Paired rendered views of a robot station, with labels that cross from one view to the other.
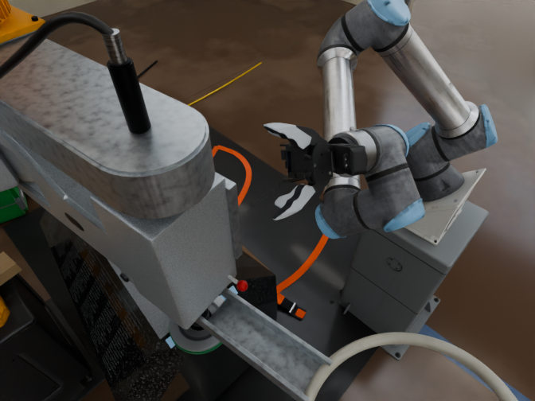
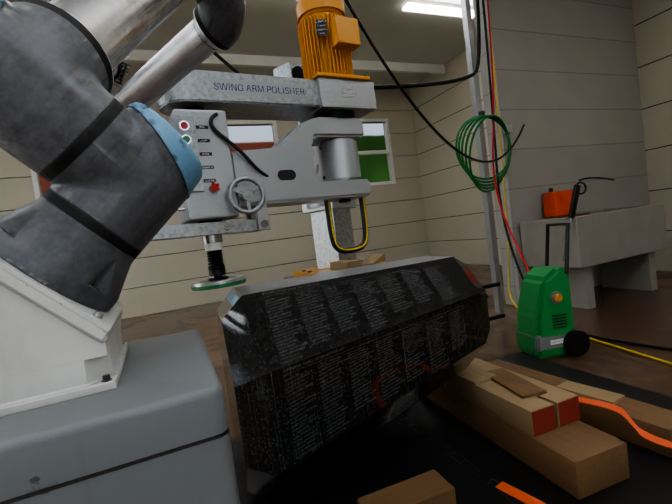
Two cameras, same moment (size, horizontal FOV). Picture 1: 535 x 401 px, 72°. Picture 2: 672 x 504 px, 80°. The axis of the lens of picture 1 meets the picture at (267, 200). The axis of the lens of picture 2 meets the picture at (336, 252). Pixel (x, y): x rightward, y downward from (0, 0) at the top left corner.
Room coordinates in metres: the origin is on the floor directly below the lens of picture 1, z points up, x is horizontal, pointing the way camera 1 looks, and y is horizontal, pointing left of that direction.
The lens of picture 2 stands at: (1.67, -1.07, 1.01)
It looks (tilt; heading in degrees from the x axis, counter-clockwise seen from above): 3 degrees down; 114
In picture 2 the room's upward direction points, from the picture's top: 8 degrees counter-clockwise
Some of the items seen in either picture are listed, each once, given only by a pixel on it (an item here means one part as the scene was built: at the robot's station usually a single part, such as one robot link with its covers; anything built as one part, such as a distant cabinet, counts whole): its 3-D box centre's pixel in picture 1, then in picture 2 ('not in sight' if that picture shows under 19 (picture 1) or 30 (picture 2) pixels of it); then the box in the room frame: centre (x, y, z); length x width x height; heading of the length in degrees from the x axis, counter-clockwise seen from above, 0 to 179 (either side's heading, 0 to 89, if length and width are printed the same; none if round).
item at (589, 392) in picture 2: not in sight; (588, 392); (1.92, 0.98, 0.13); 0.25 x 0.10 x 0.01; 144
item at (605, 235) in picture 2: not in sight; (595, 254); (2.43, 3.67, 0.43); 1.30 x 0.62 x 0.86; 46
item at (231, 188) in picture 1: (224, 218); (187, 154); (0.60, 0.11, 1.37); 0.08 x 0.03 x 0.28; 53
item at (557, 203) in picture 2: not in sight; (562, 202); (2.20, 3.72, 1.00); 0.50 x 0.22 x 0.33; 46
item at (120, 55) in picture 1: (126, 85); not in sight; (0.55, 0.23, 1.78); 0.04 x 0.04 x 0.17
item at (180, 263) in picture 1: (155, 231); (222, 172); (0.60, 0.30, 1.32); 0.36 x 0.22 x 0.45; 53
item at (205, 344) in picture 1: (200, 320); (218, 280); (0.55, 0.23, 0.87); 0.21 x 0.21 x 0.01
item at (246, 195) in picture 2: not in sight; (244, 196); (0.72, 0.26, 1.20); 0.15 x 0.10 x 0.15; 53
